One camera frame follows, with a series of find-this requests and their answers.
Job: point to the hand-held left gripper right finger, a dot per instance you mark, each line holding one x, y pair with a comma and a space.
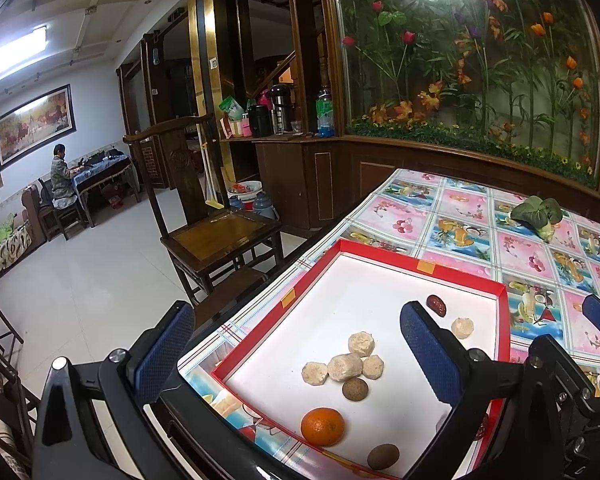
430, 355

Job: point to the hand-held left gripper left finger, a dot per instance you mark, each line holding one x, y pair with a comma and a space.
165, 350

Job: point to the pale sugarcane chunk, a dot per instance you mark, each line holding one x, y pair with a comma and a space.
361, 345
372, 366
345, 366
314, 374
462, 327

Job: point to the red date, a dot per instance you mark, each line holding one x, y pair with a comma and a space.
436, 305

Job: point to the brown kiwi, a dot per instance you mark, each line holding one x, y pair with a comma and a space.
355, 390
382, 456

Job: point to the red box with white inside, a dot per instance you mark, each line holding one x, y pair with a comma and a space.
370, 285

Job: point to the orange mandarin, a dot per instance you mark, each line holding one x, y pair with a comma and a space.
322, 426

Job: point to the green bok choy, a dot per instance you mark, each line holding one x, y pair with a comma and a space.
535, 212

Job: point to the dark wooden chair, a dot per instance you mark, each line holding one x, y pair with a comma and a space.
215, 232

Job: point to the printed pink blue tablecloth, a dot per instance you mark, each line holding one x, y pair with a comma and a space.
460, 230

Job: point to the blue thermos jug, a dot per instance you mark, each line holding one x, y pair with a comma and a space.
264, 205
236, 203

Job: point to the white bucket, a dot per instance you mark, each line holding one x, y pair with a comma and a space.
245, 191

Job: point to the yellow mop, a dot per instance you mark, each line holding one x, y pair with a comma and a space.
207, 170

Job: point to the table with blue cloth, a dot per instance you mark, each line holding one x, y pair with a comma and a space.
102, 170

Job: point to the patterned sofa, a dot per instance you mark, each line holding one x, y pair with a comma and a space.
5, 242

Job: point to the pink cup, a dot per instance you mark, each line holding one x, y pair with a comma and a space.
246, 127

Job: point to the black kettle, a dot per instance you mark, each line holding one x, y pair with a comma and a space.
259, 119

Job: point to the green packet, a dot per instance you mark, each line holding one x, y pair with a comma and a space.
231, 107

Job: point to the green label plastic bottle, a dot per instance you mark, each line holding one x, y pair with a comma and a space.
324, 112

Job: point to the steel thermos flask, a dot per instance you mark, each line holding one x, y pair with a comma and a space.
279, 107

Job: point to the glass artificial flower display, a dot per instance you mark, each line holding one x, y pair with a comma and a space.
480, 60

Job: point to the gold wooden pillar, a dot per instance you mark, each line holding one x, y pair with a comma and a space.
212, 35

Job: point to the ceiling lamp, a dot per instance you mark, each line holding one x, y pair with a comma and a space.
15, 52

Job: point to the framed wall painting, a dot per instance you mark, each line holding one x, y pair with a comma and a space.
35, 122

